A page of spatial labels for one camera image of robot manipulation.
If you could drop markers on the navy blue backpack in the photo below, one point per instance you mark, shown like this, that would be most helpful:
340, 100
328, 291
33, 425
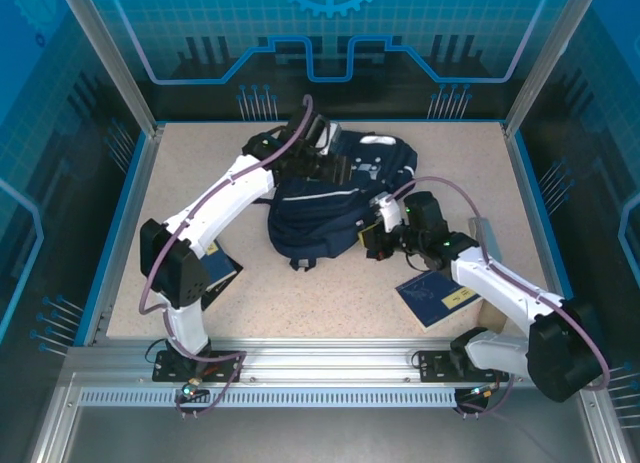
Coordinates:
320, 223

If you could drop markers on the blue book with yellow label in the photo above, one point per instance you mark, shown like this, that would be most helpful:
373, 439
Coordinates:
432, 295

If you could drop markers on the black book with yellow title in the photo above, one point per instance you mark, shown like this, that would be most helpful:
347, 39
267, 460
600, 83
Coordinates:
224, 273

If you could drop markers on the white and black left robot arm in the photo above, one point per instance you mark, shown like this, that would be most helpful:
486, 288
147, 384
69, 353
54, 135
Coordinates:
225, 193

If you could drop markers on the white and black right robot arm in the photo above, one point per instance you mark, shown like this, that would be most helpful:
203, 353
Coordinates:
500, 283

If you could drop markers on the blue printed back panel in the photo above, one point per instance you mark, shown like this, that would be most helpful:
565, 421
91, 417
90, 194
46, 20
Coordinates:
320, 33

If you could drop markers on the small connector with green light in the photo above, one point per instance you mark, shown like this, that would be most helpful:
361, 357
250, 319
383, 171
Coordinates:
189, 390
482, 392

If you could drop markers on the grey metal shelf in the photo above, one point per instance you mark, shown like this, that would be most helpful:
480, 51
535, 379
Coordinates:
320, 438

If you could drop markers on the blue printed side panel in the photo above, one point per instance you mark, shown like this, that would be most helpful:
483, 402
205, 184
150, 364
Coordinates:
600, 133
50, 133

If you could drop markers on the aluminium table side rail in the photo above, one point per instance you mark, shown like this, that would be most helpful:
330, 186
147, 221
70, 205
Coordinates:
127, 223
522, 193

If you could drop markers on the aluminium frame rail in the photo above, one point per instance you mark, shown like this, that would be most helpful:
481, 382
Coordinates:
325, 358

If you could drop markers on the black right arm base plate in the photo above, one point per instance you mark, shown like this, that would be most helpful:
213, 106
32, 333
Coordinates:
435, 368

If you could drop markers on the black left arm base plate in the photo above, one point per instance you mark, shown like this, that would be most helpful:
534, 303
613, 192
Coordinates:
222, 370

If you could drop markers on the aluminium frame post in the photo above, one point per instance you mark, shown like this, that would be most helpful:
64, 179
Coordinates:
549, 58
112, 58

